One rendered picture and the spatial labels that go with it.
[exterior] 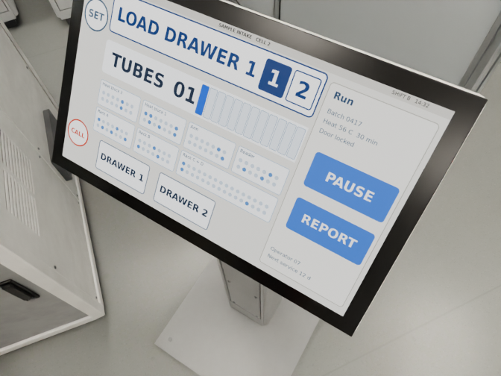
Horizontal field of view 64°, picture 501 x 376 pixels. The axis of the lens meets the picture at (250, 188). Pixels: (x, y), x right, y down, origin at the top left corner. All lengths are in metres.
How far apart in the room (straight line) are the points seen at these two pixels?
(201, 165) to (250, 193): 0.08
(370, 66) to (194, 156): 0.24
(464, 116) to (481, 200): 1.48
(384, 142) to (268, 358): 1.11
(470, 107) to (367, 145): 0.10
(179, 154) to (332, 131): 0.21
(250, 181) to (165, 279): 1.13
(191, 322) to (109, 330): 0.30
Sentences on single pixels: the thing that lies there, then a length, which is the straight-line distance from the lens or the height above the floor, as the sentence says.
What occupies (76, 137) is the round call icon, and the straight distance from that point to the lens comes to 0.66.
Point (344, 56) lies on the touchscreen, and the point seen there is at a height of 1.19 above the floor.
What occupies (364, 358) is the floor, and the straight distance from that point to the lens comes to 1.54.
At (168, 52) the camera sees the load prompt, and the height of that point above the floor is 1.14.
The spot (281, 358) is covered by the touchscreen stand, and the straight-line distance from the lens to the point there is 1.47.
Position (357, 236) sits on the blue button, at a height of 1.06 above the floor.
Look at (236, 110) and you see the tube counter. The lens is 0.49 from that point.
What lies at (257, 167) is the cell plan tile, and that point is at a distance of 0.49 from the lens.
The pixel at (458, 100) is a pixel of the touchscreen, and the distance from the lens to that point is 0.44.
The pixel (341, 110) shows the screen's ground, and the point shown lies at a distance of 0.45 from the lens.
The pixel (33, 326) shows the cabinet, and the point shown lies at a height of 0.18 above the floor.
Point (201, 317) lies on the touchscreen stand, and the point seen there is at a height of 0.04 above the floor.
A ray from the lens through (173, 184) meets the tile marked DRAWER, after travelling 0.56.
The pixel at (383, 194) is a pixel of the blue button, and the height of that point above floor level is 1.10.
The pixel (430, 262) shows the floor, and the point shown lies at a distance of 1.70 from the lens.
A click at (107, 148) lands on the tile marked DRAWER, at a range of 0.62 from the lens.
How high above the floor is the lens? 1.49
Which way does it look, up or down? 60 degrees down
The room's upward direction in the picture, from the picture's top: 3 degrees counter-clockwise
